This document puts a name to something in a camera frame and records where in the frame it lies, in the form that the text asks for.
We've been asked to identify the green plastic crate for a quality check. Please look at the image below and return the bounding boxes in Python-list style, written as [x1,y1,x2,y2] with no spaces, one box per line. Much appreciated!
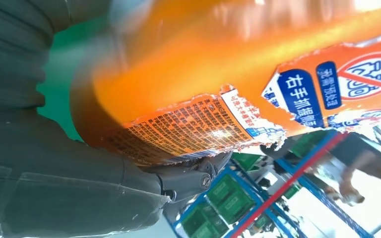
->
[207,174,257,224]
[181,203,230,238]

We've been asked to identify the person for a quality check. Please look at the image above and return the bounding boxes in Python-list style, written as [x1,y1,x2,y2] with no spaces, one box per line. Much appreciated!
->
[338,131,381,211]

